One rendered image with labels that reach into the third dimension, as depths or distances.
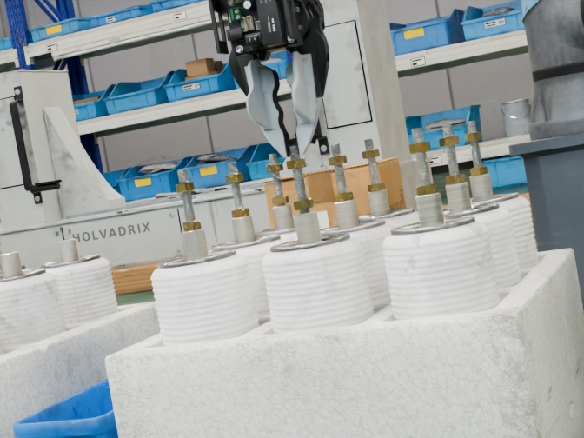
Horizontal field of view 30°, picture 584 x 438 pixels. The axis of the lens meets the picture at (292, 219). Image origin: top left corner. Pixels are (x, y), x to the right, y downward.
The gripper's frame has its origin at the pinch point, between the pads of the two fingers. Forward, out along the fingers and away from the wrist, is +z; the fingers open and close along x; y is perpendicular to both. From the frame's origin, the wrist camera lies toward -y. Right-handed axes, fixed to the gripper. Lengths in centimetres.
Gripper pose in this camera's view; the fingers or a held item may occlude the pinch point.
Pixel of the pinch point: (294, 142)
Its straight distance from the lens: 101.7
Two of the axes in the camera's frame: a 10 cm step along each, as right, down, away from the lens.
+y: -2.8, 1.0, -9.6
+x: 9.5, -1.5, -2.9
